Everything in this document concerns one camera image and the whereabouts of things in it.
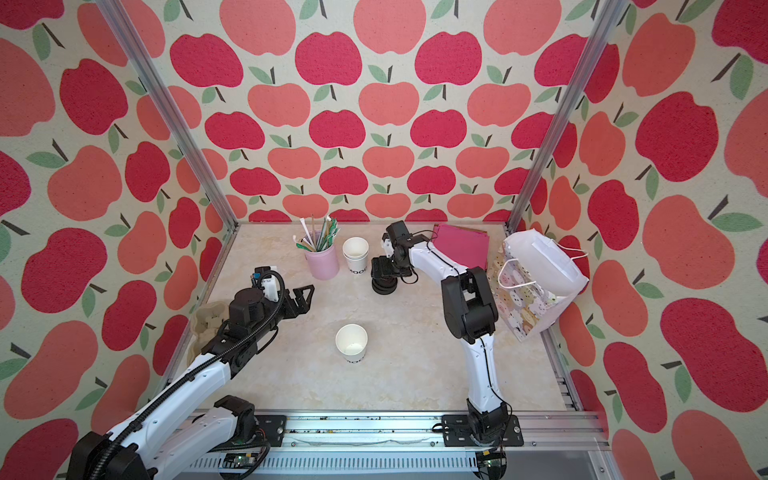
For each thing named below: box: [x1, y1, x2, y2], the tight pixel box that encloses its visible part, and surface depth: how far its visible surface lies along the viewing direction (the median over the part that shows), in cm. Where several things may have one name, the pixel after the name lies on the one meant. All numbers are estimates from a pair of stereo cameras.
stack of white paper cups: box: [342, 236, 369, 275], surface depth 102 cm
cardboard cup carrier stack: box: [189, 303, 230, 364], surface depth 90 cm
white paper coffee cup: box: [335, 323, 369, 364], surface depth 84 cm
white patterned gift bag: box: [487, 229, 589, 343], surface depth 82 cm
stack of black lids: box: [371, 275, 398, 295], surface depth 103 cm
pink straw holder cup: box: [304, 245, 340, 281], surface depth 104 cm
